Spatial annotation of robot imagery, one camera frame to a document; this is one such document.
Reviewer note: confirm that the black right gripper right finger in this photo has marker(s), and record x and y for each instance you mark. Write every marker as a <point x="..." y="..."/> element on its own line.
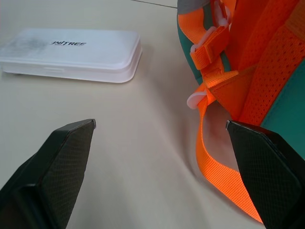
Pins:
<point x="267" y="174"/>

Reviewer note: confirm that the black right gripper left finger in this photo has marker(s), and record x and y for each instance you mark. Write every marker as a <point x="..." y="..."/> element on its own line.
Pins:
<point x="54" y="171"/>

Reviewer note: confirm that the orange and teal backpack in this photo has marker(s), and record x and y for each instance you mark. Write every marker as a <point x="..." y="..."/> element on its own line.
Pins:
<point x="250" y="71"/>

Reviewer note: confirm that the white plastic case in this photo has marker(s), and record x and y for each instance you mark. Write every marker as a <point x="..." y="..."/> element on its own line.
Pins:
<point x="71" y="56"/>

